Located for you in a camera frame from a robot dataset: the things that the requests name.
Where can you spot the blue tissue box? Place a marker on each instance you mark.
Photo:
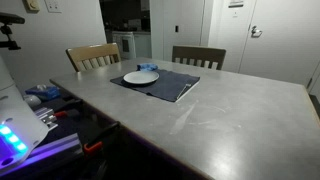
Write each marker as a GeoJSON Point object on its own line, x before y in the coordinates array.
{"type": "Point", "coordinates": [45, 92]}

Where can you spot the aluminium extrusion rail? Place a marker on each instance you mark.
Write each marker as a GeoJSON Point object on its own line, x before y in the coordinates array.
{"type": "Point", "coordinates": [53, 148]}

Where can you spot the light wooden chair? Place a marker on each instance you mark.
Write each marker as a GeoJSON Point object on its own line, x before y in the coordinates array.
{"type": "Point", "coordinates": [91, 51]}

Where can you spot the small black wall switch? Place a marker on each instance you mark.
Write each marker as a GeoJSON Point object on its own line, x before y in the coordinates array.
{"type": "Point", "coordinates": [177, 28]}

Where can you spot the silver metal bracket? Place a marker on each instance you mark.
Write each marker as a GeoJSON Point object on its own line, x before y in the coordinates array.
{"type": "Point", "coordinates": [46, 116]}

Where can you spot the dark blue placemat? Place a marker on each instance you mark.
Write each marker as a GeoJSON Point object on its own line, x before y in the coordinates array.
{"type": "Point", "coordinates": [166, 85]}

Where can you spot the white kitchen oven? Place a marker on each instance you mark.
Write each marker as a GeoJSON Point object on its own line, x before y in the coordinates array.
{"type": "Point", "coordinates": [126, 45]}

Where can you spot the white rounded object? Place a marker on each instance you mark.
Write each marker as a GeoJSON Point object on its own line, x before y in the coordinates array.
{"type": "Point", "coordinates": [32, 100]}

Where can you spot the beige round thermostat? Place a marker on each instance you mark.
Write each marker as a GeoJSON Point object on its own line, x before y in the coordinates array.
{"type": "Point", "coordinates": [32, 5]}

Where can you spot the white round plate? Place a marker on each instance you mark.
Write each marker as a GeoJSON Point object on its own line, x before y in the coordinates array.
{"type": "Point", "coordinates": [141, 77]}

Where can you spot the black clamp orange tip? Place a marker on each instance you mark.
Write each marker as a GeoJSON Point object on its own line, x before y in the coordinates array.
{"type": "Point", "coordinates": [100, 135]}

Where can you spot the crumpled blue cloth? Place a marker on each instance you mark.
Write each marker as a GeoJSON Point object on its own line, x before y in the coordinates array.
{"type": "Point", "coordinates": [147, 66]}

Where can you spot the black camera on stand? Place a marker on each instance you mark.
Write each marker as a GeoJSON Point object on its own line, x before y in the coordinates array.
{"type": "Point", "coordinates": [9, 19]}

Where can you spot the dark brown wooden chair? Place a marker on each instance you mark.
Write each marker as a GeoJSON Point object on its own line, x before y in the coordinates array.
{"type": "Point", "coordinates": [198, 52]}

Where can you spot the white door sign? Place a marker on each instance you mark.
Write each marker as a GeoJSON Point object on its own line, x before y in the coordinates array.
{"type": "Point", "coordinates": [236, 3]}

